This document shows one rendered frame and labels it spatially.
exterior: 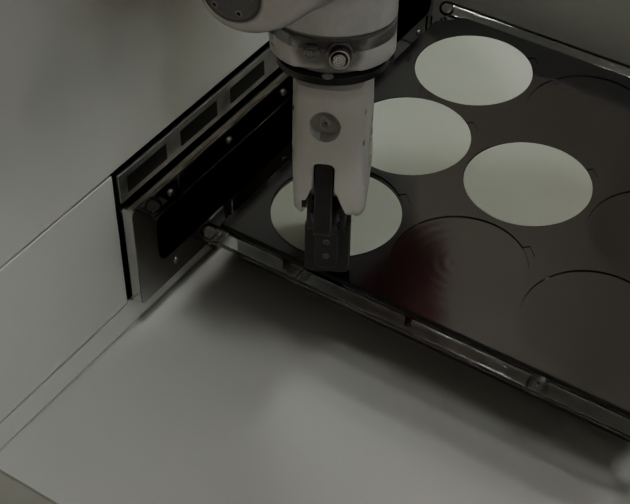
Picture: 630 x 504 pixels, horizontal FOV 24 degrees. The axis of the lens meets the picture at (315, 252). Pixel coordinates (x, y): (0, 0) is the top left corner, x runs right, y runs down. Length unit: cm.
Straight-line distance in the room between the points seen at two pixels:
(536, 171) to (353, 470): 29
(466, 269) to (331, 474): 18
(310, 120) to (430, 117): 27
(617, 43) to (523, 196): 23
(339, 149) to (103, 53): 17
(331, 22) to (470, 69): 37
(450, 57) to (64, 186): 42
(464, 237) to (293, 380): 17
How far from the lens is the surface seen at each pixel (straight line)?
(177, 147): 110
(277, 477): 104
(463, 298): 106
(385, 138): 119
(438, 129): 120
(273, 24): 85
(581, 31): 133
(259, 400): 109
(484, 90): 125
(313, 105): 94
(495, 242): 110
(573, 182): 116
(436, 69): 127
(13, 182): 96
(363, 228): 110
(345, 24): 92
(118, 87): 101
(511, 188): 115
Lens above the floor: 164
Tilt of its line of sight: 43 degrees down
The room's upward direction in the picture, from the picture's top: straight up
